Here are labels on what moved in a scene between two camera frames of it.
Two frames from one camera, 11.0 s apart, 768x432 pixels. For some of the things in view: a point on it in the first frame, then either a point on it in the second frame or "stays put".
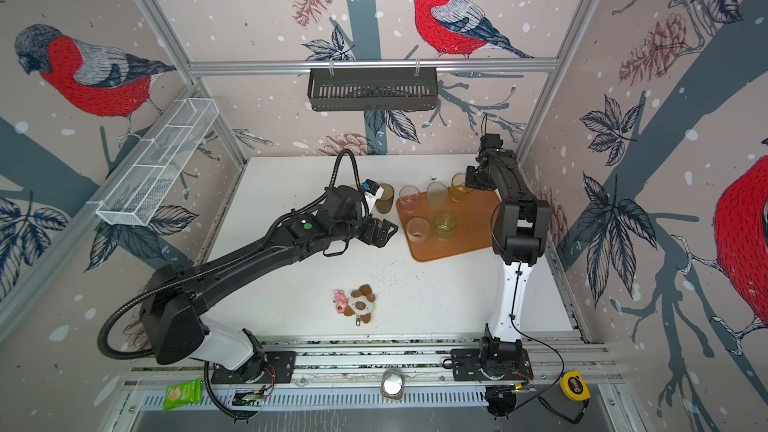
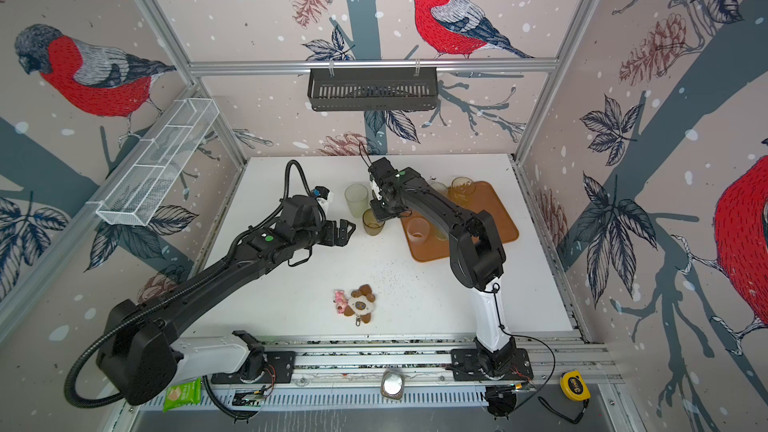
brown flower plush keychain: [361, 304] stays put
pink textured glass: [417, 230] stays put
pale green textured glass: [437, 193] stays put
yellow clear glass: [458, 189] stays put
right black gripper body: [477, 178] to [384, 208]
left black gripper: [384, 235] to [344, 234]
